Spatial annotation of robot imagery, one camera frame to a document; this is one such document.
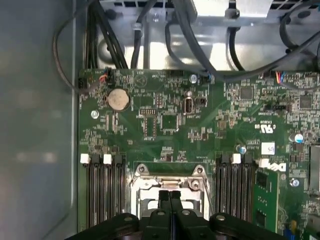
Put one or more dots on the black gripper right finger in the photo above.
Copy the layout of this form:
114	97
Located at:
185	225

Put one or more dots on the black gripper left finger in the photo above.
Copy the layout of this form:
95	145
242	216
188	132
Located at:
160	225

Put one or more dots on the metal CPU socket cover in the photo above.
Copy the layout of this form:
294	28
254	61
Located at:
150	184

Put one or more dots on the CPU socket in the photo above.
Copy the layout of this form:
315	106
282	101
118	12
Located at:
143	173

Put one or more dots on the RAM slot with white clips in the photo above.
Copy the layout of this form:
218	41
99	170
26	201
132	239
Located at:
263	163
236	158
107	158
85	158

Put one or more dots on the graphics card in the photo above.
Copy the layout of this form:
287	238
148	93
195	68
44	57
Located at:
271	200

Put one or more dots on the blue topped capacitor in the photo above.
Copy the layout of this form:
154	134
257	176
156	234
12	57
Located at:
299	138
243	149

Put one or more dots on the green motherboard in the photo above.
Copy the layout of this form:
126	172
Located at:
200	125

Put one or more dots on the silver motherboard screw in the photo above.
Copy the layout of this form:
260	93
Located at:
95	114
193	78
295	182

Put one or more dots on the silver coin battery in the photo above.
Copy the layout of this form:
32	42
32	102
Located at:
118	99

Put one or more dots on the black PC case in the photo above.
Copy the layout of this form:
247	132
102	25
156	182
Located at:
37	125

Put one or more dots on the metal drive cage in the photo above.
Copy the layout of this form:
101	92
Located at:
250	15

